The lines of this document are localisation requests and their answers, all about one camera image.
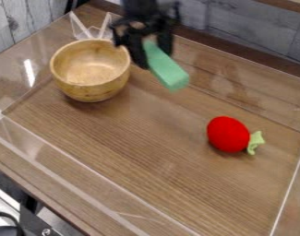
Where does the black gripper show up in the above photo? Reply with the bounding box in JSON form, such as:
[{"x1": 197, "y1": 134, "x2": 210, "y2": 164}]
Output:
[{"x1": 108, "y1": 0, "x2": 182, "y2": 69}]

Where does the green rectangular stick block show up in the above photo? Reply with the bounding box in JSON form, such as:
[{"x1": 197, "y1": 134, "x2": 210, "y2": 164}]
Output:
[{"x1": 143, "y1": 41, "x2": 189, "y2": 91}]

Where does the brown wooden bowl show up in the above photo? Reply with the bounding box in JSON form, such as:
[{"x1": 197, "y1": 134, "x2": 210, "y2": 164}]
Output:
[{"x1": 49, "y1": 39, "x2": 131, "y2": 102}]

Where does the red knitted strawberry toy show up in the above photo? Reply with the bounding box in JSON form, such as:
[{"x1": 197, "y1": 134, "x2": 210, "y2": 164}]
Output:
[{"x1": 206, "y1": 116, "x2": 265, "y2": 155}]

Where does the clear acrylic corner bracket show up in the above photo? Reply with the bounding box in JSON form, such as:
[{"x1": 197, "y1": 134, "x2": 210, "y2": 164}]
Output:
[{"x1": 70, "y1": 11, "x2": 112, "y2": 40}]

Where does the black cable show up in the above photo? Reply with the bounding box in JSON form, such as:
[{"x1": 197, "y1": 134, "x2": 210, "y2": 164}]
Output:
[{"x1": 0, "y1": 211, "x2": 25, "y2": 236}]

